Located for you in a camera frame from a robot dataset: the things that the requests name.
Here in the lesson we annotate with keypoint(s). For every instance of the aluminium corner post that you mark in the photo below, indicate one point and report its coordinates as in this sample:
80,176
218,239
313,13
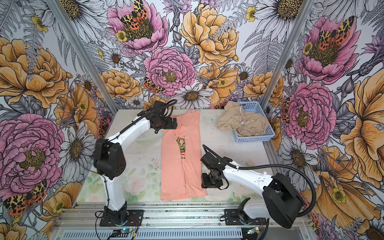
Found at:
291,40
71,32

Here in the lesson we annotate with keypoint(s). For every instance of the left aluminium corner post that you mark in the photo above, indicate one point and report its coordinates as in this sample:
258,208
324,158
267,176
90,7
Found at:
71,32

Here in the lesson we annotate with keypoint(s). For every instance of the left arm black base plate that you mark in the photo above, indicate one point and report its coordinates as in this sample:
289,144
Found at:
129,218

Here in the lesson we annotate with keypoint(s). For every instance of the green circuit board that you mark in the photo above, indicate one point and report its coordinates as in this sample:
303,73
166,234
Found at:
126,233

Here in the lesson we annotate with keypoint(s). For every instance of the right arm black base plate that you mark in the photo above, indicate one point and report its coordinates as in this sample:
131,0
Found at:
234,217

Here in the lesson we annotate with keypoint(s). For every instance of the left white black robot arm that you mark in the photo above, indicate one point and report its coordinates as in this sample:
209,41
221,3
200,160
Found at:
110,162

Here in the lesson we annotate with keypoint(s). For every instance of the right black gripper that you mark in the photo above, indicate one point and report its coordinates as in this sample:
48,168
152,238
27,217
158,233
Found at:
204,182

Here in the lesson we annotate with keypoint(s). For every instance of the light blue plastic basket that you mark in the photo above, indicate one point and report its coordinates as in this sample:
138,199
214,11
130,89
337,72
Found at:
254,107

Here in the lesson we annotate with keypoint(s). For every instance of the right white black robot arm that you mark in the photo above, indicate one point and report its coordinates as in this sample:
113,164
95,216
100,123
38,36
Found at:
279,200

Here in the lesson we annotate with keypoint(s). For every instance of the white vented cable duct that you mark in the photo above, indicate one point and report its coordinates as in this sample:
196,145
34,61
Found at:
158,234

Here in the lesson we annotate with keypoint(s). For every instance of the right aluminium corner post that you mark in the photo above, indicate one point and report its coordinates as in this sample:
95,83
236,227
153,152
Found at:
291,40

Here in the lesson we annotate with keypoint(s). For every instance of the beige drawstring shorts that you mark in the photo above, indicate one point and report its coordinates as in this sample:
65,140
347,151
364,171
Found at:
244,123

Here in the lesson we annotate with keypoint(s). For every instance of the aluminium rail frame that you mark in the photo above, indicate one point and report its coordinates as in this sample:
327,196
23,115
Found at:
156,215

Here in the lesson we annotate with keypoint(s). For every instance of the peach graphic t-shirt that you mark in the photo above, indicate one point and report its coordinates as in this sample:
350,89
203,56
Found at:
181,167

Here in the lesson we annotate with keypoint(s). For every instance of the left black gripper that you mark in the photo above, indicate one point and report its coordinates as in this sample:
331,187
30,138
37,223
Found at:
169,124

